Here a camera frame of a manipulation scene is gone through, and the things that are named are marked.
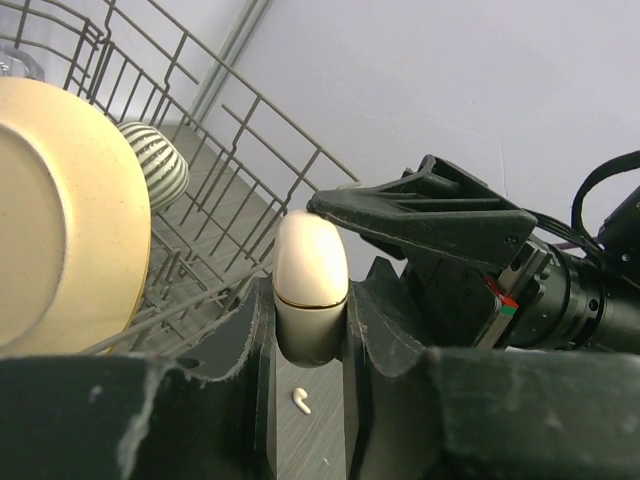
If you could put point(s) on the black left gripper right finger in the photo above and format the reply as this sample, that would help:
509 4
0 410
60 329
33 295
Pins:
418 412

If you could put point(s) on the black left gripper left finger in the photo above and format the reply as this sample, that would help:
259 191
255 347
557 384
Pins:
207 414

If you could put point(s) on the striped ceramic bowl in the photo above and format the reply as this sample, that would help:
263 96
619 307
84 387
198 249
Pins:
165 170

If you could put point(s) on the clear glass cup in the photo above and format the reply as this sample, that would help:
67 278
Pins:
17 63

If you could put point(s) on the grey wire dish rack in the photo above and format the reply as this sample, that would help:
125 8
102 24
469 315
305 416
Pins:
174 65

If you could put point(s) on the beige plate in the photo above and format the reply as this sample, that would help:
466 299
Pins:
75 223

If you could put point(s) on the beige small earbud case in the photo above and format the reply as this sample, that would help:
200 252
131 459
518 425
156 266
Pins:
310 281

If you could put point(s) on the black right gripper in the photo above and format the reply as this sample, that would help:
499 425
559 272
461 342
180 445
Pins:
453 229

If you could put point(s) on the white earbud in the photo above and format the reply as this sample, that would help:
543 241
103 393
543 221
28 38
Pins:
299 396

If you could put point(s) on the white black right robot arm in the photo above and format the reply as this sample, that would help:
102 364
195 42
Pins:
614 251

